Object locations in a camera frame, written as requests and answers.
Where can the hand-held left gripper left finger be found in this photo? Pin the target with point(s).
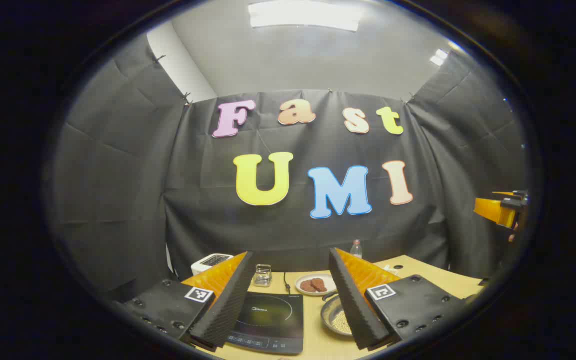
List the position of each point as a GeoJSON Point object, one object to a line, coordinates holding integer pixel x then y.
{"type": "Point", "coordinates": [228, 310]}

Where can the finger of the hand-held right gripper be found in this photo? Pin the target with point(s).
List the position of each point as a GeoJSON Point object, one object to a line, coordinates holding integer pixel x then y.
{"type": "Point", "coordinates": [493, 207]}

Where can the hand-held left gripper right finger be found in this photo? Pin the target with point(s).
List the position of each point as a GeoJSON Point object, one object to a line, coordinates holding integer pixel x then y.
{"type": "Point", "coordinates": [353, 305]}

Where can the black induction cooktop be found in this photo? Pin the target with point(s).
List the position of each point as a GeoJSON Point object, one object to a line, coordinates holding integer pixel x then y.
{"type": "Point", "coordinates": [273, 320]}

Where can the pile of soybeans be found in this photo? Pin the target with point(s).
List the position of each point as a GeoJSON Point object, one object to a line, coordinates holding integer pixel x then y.
{"type": "Point", "coordinates": [340, 322]}

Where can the brown meat patty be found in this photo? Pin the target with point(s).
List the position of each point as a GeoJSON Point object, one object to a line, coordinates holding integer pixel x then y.
{"type": "Point", "coordinates": [307, 286]}
{"type": "Point", "coordinates": [319, 284]}

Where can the white toaster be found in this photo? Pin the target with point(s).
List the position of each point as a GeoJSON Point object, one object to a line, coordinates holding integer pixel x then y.
{"type": "Point", "coordinates": [208, 262]}

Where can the white divided bean dish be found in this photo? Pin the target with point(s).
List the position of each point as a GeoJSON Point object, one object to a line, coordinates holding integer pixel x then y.
{"type": "Point", "coordinates": [391, 270]}

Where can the clear plastic water bottle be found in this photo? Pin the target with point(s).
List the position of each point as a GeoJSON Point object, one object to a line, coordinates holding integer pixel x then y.
{"type": "Point", "coordinates": [356, 250]}

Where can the white round plate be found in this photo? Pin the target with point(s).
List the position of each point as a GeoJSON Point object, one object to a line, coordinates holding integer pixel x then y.
{"type": "Point", "coordinates": [298, 284]}

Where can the small ceiling light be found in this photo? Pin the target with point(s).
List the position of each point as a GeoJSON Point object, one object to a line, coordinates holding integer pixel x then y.
{"type": "Point", "coordinates": [438, 57]}

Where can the large ceiling light panel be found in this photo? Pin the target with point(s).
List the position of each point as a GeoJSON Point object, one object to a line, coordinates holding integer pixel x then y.
{"type": "Point", "coordinates": [303, 15]}

